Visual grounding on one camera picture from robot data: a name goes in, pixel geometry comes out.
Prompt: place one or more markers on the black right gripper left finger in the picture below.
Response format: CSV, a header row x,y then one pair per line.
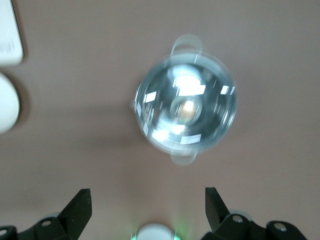
x,y
72,217

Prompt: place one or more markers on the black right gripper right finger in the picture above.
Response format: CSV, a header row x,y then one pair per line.
x,y
217,215

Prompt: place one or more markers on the white round plate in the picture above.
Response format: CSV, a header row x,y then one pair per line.
x,y
7,105

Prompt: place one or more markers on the cream rabbit print tray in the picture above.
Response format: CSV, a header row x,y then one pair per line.
x,y
8,32

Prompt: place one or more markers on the glass pot lid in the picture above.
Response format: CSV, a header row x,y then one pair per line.
x,y
160,82

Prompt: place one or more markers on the steel cooking pot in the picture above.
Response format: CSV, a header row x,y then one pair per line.
x,y
186,40

